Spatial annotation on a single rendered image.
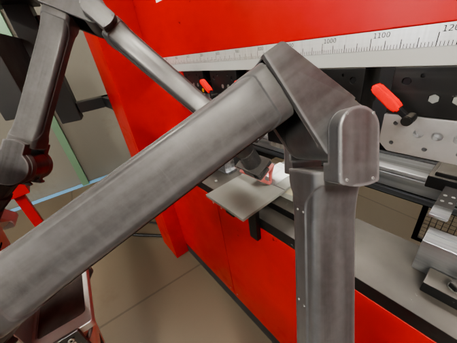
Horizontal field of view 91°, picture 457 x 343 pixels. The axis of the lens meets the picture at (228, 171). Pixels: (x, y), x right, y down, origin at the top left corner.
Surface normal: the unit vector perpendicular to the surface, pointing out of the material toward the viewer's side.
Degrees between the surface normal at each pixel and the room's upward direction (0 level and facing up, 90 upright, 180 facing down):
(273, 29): 90
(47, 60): 71
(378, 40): 90
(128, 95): 90
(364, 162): 67
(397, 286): 0
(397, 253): 0
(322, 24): 90
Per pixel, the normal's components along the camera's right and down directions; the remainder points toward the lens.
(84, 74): 0.56, 0.35
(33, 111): 0.28, 0.11
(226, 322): -0.13, -0.86
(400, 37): -0.76, 0.41
